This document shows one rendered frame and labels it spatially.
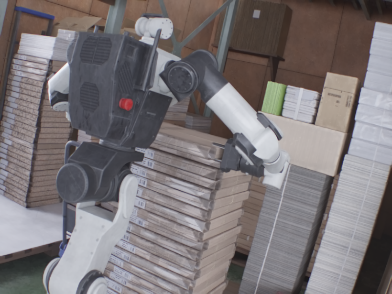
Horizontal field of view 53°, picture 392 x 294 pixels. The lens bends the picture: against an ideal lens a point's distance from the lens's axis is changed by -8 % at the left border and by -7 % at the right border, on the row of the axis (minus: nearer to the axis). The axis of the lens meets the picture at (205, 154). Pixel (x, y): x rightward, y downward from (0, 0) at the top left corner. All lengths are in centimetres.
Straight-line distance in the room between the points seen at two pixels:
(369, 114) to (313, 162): 34
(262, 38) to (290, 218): 407
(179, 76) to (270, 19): 477
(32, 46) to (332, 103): 239
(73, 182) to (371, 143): 130
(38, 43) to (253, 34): 330
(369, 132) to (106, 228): 121
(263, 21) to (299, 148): 403
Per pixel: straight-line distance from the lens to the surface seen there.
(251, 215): 335
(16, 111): 353
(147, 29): 137
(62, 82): 159
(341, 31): 594
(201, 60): 118
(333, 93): 200
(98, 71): 120
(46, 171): 350
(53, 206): 362
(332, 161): 197
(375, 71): 197
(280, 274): 212
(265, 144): 122
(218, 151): 153
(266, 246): 210
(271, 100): 207
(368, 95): 196
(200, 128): 392
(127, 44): 117
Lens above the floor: 130
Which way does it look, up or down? 9 degrees down
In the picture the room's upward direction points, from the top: 12 degrees clockwise
